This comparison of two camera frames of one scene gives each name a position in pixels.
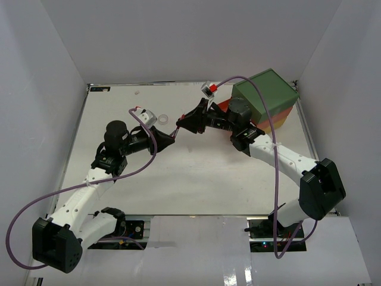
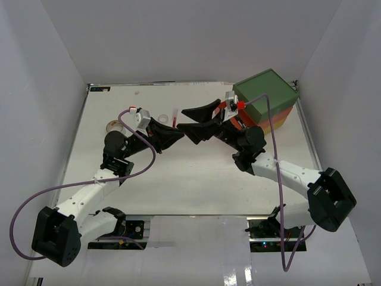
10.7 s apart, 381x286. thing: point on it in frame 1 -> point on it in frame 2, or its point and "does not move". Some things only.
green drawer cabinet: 280,96 does not move
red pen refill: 183,116 -> 175,117
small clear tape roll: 163,119 does not move
